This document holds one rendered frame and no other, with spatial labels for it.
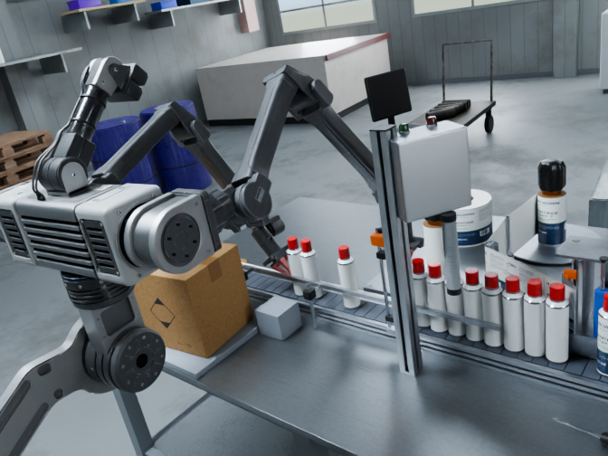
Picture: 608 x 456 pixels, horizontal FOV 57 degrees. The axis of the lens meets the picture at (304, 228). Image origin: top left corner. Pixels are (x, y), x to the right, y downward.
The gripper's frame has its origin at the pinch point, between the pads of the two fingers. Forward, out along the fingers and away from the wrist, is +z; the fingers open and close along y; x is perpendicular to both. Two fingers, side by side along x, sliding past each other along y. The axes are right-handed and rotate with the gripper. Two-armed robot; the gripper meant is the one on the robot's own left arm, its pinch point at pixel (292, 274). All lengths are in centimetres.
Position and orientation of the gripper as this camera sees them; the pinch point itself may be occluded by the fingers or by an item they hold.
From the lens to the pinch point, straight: 191.8
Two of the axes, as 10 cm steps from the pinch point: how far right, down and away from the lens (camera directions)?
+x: -4.9, 4.8, 7.3
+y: 6.2, -4.1, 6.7
